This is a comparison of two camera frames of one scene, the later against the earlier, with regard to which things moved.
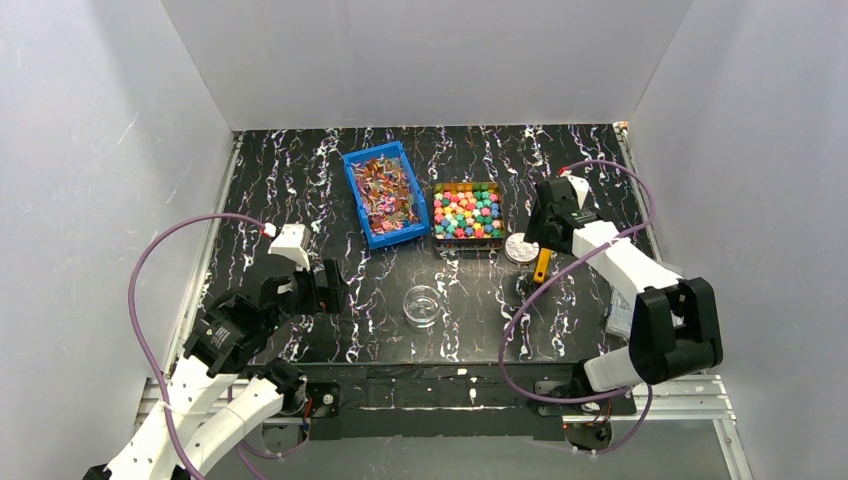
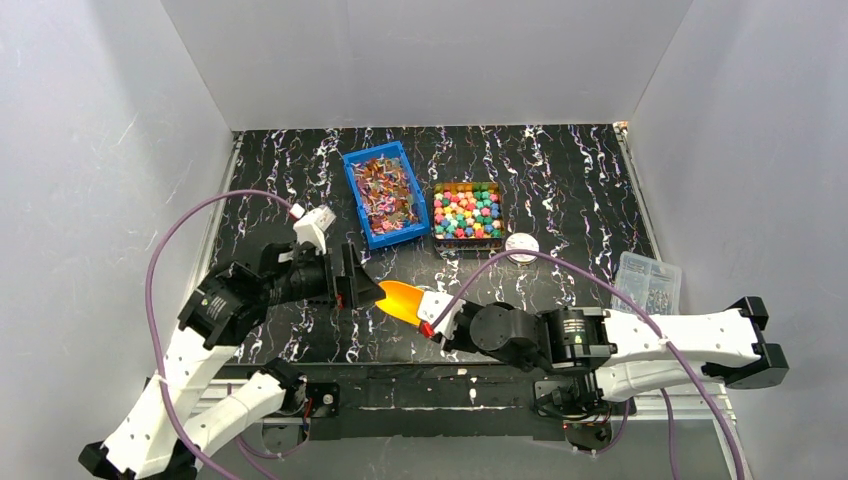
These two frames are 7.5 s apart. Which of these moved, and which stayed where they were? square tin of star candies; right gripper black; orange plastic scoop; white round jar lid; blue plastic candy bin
Moved: orange plastic scoop; right gripper black
Stayed: white round jar lid; blue plastic candy bin; square tin of star candies
